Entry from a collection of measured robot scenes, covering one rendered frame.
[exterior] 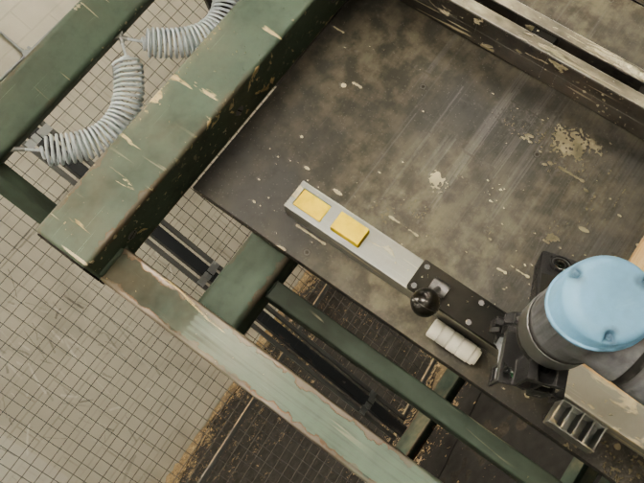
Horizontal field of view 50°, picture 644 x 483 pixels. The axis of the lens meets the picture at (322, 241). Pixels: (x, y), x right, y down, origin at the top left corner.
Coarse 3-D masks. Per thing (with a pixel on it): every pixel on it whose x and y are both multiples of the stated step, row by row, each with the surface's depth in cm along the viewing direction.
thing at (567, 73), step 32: (416, 0) 115; (448, 0) 110; (480, 0) 111; (512, 0) 109; (480, 32) 111; (512, 32) 107; (544, 32) 107; (512, 64) 113; (544, 64) 108; (576, 64) 105; (608, 64) 105; (576, 96) 109; (608, 96) 105; (640, 96) 103; (640, 128) 106
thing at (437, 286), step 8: (432, 280) 97; (440, 280) 97; (424, 288) 87; (432, 288) 96; (440, 288) 95; (448, 288) 96; (416, 296) 86; (424, 296) 86; (432, 296) 86; (440, 296) 96; (416, 304) 86; (424, 304) 86; (432, 304) 86; (416, 312) 87; (424, 312) 86; (432, 312) 86
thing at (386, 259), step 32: (320, 192) 104; (320, 224) 102; (352, 256) 103; (384, 256) 100; (416, 256) 100; (448, 320) 98; (576, 384) 93; (608, 384) 93; (608, 416) 92; (640, 416) 92; (640, 448) 91
